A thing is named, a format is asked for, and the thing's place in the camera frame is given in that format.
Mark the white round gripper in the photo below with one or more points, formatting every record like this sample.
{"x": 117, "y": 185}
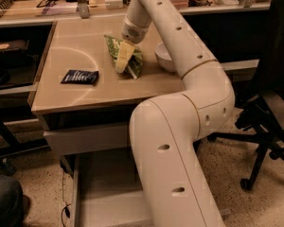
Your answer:
{"x": 133, "y": 32}

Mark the green jalapeno chip bag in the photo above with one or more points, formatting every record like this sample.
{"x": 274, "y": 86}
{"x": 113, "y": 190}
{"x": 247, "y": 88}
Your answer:
{"x": 134, "y": 65}

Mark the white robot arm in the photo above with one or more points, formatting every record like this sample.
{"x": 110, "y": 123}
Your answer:
{"x": 164, "y": 128}

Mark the grey drawer cabinet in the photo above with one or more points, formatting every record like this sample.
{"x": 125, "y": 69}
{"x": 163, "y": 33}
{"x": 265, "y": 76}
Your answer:
{"x": 178, "y": 88}

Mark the closed top drawer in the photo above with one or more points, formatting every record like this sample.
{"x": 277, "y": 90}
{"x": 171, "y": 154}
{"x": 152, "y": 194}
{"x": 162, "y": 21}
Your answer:
{"x": 87, "y": 139}

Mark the open middle drawer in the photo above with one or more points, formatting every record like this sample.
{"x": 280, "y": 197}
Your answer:
{"x": 108, "y": 193}

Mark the white ceramic bowl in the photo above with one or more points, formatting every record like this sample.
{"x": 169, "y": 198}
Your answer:
{"x": 163, "y": 58}

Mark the dark blue snack packet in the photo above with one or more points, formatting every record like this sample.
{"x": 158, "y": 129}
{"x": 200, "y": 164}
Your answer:
{"x": 80, "y": 77}

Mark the black office chair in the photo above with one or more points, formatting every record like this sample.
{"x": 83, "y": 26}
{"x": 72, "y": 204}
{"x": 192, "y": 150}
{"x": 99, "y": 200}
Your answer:
{"x": 262, "y": 102}

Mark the dark brown shoe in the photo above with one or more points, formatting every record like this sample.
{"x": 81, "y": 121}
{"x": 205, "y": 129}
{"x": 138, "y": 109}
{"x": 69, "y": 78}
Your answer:
{"x": 26, "y": 205}

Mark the person's leg in jeans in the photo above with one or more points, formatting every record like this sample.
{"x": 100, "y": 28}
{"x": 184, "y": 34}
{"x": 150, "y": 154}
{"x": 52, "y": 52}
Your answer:
{"x": 11, "y": 202}

